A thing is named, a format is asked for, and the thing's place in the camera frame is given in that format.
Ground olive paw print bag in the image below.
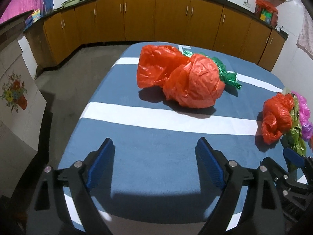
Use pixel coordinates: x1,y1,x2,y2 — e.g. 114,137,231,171
285,93,306,156

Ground magenta plastic bag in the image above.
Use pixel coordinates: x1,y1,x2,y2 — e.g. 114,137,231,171
292,91,312,142

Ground small red plastic bag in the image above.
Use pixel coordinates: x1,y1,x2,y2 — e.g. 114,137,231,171
262,93,294,145

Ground green plastic bag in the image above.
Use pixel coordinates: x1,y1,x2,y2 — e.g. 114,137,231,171
177,52,241,99

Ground large red plastic bag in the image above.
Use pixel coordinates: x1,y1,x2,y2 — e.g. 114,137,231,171
136,45,226,109

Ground lower orange kitchen cabinets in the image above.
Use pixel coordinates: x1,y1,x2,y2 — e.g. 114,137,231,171
24,0,288,71

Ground blue white striped cloth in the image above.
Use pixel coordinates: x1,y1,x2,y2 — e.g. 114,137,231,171
58,43,286,234

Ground white flower decal cabinet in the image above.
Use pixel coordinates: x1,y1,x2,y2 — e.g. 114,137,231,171
0,40,46,197

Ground pink floral hanging cloth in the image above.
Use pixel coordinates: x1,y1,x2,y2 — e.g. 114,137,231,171
297,9,313,59

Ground red bag with boxes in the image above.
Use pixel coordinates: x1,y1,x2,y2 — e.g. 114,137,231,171
255,0,278,27

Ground colourful box on counter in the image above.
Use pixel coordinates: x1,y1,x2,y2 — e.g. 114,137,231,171
31,9,41,23

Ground green basin on counter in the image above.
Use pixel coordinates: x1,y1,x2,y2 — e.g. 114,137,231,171
62,0,81,7

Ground wall socket with cord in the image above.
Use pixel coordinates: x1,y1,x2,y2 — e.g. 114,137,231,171
243,0,251,8

